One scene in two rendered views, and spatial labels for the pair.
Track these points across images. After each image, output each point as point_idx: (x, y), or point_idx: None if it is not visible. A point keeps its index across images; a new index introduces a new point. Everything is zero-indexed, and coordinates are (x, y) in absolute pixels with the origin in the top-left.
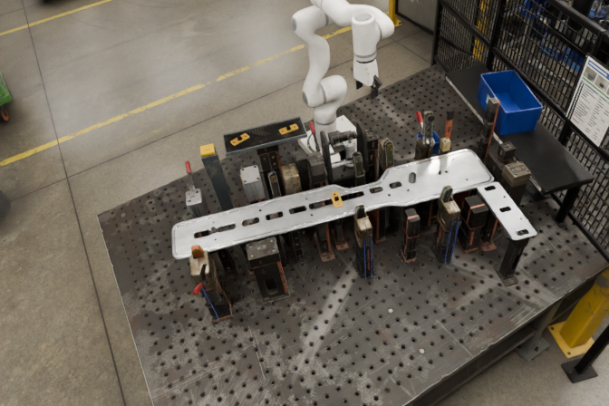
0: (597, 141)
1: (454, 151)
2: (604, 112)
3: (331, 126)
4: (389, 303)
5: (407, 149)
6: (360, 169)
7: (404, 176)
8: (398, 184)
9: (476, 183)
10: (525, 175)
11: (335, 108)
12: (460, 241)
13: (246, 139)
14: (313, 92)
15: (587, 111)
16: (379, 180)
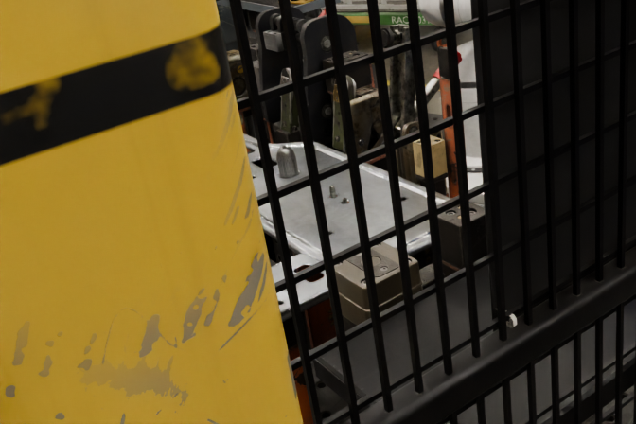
0: (515, 291)
1: (436, 192)
2: (537, 121)
3: (464, 95)
4: None
5: None
6: (286, 114)
7: (299, 163)
8: None
9: (319, 249)
10: (348, 281)
11: (470, 48)
12: None
13: None
14: None
15: (604, 150)
16: (269, 144)
